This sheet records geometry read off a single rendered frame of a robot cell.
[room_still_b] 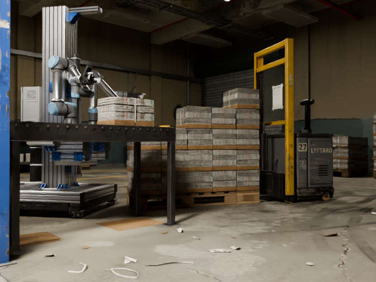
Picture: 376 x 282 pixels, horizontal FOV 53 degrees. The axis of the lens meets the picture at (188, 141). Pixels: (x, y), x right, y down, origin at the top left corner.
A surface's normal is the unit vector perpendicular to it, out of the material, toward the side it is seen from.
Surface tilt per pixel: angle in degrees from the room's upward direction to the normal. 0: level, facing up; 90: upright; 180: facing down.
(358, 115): 90
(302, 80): 90
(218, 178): 89
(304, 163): 90
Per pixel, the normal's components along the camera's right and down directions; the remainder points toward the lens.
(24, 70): 0.66, -0.01
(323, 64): -0.75, 0.00
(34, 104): -0.21, -0.01
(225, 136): 0.34, -0.02
